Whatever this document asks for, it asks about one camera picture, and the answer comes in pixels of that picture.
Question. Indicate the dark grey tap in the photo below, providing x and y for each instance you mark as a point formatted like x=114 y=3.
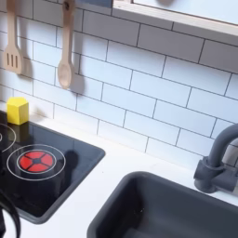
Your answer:
x=214 y=167

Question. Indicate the red stove burner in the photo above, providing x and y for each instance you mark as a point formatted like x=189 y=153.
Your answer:
x=28 y=161

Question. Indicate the yellow block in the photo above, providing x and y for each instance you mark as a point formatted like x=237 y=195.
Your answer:
x=17 y=113

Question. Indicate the dark grey sink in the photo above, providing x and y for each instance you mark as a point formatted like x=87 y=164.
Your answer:
x=155 y=210

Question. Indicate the black toy stove top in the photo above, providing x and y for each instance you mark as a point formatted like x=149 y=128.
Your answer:
x=77 y=155

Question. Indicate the wooden spoon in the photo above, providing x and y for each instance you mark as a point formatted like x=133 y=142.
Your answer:
x=65 y=72

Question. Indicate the wooden slotted spatula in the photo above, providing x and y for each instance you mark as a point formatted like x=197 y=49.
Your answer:
x=11 y=31

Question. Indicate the wooden kitchen frame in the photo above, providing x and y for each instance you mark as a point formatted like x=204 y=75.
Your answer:
x=186 y=18

